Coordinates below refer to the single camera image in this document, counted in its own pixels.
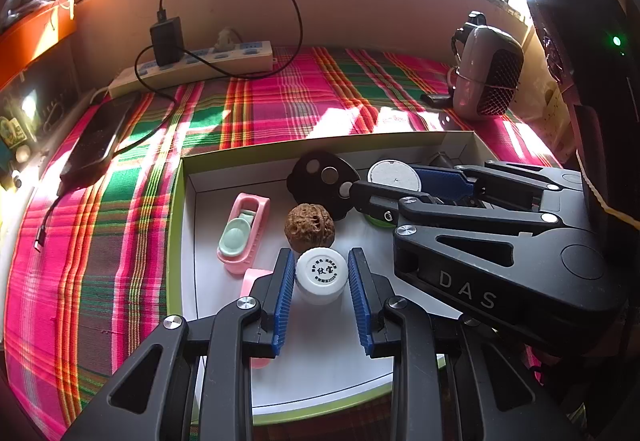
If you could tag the white round jar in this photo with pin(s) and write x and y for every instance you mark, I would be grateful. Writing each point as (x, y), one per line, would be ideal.
(321, 278)

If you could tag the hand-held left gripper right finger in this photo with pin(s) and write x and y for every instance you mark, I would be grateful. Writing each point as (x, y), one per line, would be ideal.
(359, 301)

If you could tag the small black device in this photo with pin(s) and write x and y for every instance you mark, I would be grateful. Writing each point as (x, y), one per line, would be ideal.
(442, 160)

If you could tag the pink plastic piece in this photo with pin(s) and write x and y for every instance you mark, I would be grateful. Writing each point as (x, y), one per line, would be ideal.
(252, 278)

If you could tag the black phone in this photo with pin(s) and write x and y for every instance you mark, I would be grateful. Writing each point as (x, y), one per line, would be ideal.
(95, 141)

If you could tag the white power strip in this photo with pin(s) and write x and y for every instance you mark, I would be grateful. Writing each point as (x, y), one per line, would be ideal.
(225, 61)

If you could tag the small picture card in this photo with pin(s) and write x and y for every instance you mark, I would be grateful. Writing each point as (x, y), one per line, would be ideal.
(12, 131)

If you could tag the grey cardboard box green sides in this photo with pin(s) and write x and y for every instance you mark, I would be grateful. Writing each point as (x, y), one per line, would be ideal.
(325, 371)

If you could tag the small black flat object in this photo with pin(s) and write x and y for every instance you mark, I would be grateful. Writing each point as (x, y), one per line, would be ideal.
(436, 99)

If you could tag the white plug adapter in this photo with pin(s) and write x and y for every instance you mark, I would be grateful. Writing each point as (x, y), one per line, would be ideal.
(227, 40)

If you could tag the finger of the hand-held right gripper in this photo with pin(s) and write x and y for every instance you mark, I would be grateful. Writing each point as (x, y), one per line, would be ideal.
(445, 183)
(380, 201)

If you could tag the green spool with metal disc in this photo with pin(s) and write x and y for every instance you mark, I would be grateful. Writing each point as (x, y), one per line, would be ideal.
(392, 176)

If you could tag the black charger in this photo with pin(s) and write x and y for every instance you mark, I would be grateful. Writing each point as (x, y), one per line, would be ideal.
(167, 41)

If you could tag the black round piece with holes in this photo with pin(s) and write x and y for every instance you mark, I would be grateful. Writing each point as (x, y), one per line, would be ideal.
(315, 186)

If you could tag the small grey desk heater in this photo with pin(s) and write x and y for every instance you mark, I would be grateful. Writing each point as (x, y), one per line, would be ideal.
(492, 71)

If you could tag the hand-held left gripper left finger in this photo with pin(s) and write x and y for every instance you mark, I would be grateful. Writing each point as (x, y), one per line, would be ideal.
(284, 301)

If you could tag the orange planter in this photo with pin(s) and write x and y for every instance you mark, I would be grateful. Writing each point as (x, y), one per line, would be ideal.
(35, 38)

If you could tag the small white ball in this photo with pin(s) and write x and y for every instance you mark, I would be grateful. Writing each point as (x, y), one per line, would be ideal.
(22, 153)

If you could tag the brown walnut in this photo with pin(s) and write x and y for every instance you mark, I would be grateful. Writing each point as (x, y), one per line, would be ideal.
(305, 227)

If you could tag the pink toy with green seat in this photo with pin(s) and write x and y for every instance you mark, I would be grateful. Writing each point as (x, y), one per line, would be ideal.
(240, 241)

